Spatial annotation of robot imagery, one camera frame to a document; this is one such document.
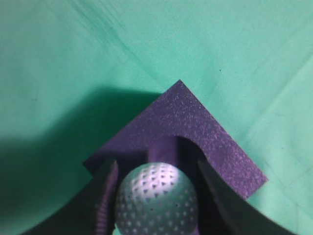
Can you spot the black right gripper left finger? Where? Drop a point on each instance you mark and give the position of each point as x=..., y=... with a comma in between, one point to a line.
x=90, y=212

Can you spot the dark purple foam cube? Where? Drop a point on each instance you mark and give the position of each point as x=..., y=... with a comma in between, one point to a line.
x=178, y=113

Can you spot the white dimpled ball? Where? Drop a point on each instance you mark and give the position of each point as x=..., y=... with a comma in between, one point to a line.
x=156, y=199

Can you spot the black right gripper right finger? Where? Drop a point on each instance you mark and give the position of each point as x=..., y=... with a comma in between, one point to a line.
x=237, y=213

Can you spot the green cloth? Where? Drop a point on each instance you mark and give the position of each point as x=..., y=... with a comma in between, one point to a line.
x=73, y=72

